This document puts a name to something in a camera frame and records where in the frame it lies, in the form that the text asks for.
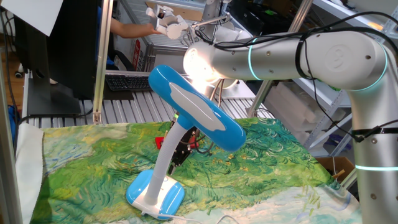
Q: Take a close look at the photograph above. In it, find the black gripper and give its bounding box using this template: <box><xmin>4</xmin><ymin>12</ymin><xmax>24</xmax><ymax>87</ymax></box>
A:
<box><xmin>167</xmin><ymin>126</ymin><xmax>201</xmax><ymax>176</ymax></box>

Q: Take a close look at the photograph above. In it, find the blue and white desk lamp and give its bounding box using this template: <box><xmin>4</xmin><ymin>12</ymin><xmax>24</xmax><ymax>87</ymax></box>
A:
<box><xmin>125</xmin><ymin>64</ymin><xmax>247</xmax><ymax>221</ymax></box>

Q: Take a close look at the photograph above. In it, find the white teleoperation handle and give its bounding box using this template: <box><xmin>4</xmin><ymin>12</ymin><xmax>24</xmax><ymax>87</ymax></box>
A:
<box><xmin>145</xmin><ymin>4</ymin><xmax>189</xmax><ymax>40</ymax></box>

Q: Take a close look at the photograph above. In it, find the bare person forearm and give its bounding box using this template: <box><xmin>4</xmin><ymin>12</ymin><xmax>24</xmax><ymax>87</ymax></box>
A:
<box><xmin>110</xmin><ymin>17</ymin><xmax>150</xmax><ymax>39</ymax></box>

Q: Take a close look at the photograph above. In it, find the silver teleoperation linkage arm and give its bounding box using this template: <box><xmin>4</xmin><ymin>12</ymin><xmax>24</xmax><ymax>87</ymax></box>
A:
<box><xmin>185</xmin><ymin>0</ymin><xmax>234</xmax><ymax>47</ymax></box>

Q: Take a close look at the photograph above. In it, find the red peg board toy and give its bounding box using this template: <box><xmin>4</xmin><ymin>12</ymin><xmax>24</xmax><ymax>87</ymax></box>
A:
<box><xmin>154</xmin><ymin>129</ymin><xmax>200</xmax><ymax>150</ymax></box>

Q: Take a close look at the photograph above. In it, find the painted landscape tablecloth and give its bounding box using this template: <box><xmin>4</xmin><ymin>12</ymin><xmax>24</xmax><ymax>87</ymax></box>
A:
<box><xmin>15</xmin><ymin>117</ymin><xmax>368</xmax><ymax>224</ymax></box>

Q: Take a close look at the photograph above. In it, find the black keyboard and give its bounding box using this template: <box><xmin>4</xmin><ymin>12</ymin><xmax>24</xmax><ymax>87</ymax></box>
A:
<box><xmin>104</xmin><ymin>73</ymin><xmax>155</xmax><ymax>93</ymax></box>

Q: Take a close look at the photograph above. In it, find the silver metal case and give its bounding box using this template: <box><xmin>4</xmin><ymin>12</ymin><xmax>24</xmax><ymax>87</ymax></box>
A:
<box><xmin>132</xmin><ymin>39</ymin><xmax>190</xmax><ymax>75</ymax></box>

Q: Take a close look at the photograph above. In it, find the black office chair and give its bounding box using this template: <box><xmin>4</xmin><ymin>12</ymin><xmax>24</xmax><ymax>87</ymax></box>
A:
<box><xmin>112</xmin><ymin>49</ymin><xmax>135</xmax><ymax>72</ymax></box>

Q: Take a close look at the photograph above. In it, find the person in blue shirt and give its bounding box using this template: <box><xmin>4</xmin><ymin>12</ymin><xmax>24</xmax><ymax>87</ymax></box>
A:
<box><xmin>96</xmin><ymin>4</ymin><xmax>115</xmax><ymax>71</ymax></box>

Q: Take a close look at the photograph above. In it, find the white foam block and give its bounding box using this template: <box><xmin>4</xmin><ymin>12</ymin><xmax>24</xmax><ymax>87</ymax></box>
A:
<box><xmin>264</xmin><ymin>82</ymin><xmax>318</xmax><ymax>141</ymax></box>

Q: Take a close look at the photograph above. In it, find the brown cardboard box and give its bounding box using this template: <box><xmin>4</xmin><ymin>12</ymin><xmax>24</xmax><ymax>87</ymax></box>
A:
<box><xmin>315</xmin><ymin>156</ymin><xmax>356</xmax><ymax>184</ymax></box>

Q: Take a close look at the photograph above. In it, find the black computer monitor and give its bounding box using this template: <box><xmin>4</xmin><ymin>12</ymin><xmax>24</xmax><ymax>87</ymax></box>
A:
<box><xmin>14</xmin><ymin>0</ymin><xmax>100</xmax><ymax>116</ymax></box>

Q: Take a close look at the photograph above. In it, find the grey metal shelf rack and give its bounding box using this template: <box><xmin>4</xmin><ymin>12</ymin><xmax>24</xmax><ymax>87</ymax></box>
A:
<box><xmin>281</xmin><ymin>0</ymin><xmax>398</xmax><ymax>158</ymax></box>

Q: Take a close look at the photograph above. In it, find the blue cloth bundle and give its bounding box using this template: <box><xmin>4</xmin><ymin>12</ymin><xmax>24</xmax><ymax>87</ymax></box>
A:
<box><xmin>325</xmin><ymin>133</ymin><xmax>353</xmax><ymax>152</ymax></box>

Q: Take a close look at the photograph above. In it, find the white paper sheet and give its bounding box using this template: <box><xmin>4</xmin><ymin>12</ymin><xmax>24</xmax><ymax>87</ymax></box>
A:
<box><xmin>0</xmin><ymin>0</ymin><xmax>65</xmax><ymax>37</ymax></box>

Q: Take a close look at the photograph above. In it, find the aluminium frame post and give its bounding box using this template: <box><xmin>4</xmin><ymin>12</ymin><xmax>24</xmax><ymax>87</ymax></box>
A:
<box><xmin>92</xmin><ymin>0</ymin><xmax>114</xmax><ymax>125</ymax></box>
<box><xmin>246</xmin><ymin>0</ymin><xmax>315</xmax><ymax>118</ymax></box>
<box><xmin>340</xmin><ymin>167</ymin><xmax>358</xmax><ymax>189</ymax></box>
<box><xmin>0</xmin><ymin>52</ymin><xmax>23</xmax><ymax>224</ymax></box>

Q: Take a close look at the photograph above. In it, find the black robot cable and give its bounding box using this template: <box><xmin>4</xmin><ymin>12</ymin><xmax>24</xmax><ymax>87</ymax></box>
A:
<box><xmin>194</xmin><ymin>11</ymin><xmax>398</xmax><ymax>155</ymax></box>

